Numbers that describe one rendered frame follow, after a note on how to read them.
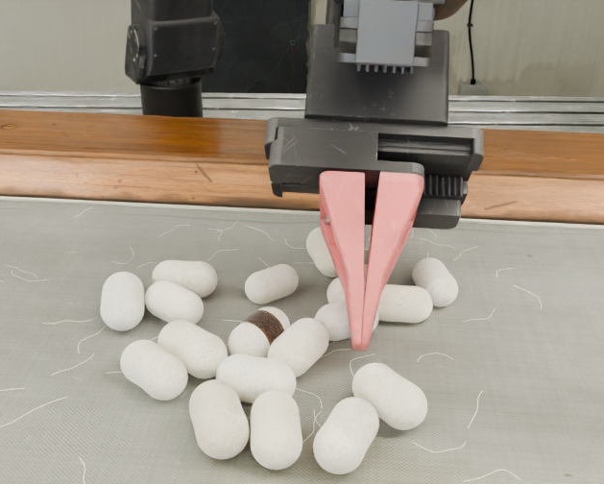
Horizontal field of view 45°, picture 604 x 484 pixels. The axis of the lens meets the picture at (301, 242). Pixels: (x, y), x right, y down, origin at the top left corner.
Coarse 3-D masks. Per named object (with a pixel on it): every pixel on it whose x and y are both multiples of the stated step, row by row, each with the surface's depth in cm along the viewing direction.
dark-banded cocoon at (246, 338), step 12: (276, 312) 35; (240, 324) 34; (252, 324) 34; (288, 324) 35; (240, 336) 33; (252, 336) 33; (264, 336) 34; (240, 348) 33; (252, 348) 33; (264, 348) 34
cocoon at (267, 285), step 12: (252, 276) 38; (264, 276) 38; (276, 276) 38; (288, 276) 39; (252, 288) 38; (264, 288) 38; (276, 288) 38; (288, 288) 39; (252, 300) 38; (264, 300) 38
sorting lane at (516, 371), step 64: (0, 256) 43; (64, 256) 43; (128, 256) 43; (192, 256) 43; (256, 256) 43; (448, 256) 44; (512, 256) 44; (576, 256) 44; (0, 320) 37; (64, 320) 37; (448, 320) 38; (512, 320) 38; (576, 320) 38; (0, 384) 33; (64, 384) 33; (128, 384) 33; (192, 384) 33; (320, 384) 33; (448, 384) 33; (512, 384) 33; (576, 384) 34; (0, 448) 29; (64, 448) 30; (128, 448) 30; (192, 448) 30; (384, 448) 30; (448, 448) 30; (512, 448) 30; (576, 448) 30
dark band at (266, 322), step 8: (256, 312) 35; (264, 312) 35; (248, 320) 34; (256, 320) 34; (264, 320) 34; (272, 320) 34; (264, 328) 34; (272, 328) 34; (280, 328) 34; (272, 336) 34
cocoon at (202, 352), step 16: (176, 320) 34; (160, 336) 34; (176, 336) 33; (192, 336) 33; (208, 336) 33; (176, 352) 33; (192, 352) 32; (208, 352) 32; (224, 352) 33; (192, 368) 32; (208, 368) 32
